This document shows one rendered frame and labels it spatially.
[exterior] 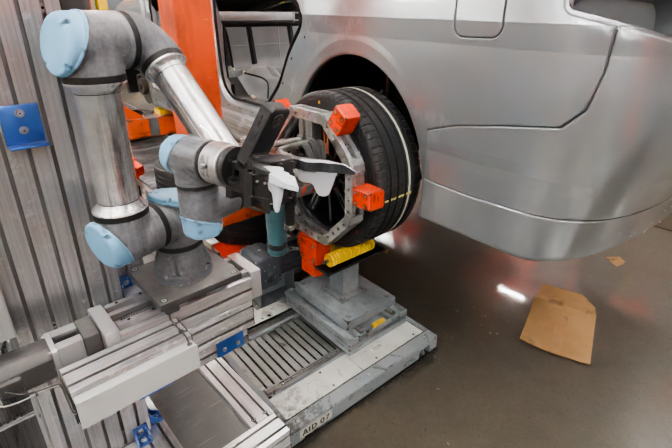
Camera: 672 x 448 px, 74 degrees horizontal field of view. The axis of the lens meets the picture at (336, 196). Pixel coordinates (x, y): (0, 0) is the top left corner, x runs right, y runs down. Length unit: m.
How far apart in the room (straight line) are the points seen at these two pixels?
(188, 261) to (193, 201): 0.38
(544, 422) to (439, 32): 1.50
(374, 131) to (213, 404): 1.11
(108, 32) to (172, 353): 0.70
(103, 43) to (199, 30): 1.02
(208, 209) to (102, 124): 0.29
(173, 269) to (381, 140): 0.85
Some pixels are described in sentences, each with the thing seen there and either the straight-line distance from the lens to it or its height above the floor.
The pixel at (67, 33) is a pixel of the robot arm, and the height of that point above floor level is 1.42.
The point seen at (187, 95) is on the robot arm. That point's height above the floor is 1.30.
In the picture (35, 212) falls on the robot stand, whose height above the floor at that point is 1.03.
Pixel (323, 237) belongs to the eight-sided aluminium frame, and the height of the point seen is 0.62.
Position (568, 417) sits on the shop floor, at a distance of 2.14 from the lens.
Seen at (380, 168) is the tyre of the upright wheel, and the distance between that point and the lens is 1.60.
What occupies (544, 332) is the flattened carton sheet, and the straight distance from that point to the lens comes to 2.50.
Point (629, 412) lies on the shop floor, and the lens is 2.27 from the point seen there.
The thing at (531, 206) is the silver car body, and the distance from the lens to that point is 1.44.
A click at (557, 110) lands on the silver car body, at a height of 1.22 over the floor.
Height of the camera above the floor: 1.45
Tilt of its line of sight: 22 degrees down
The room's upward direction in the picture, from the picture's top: straight up
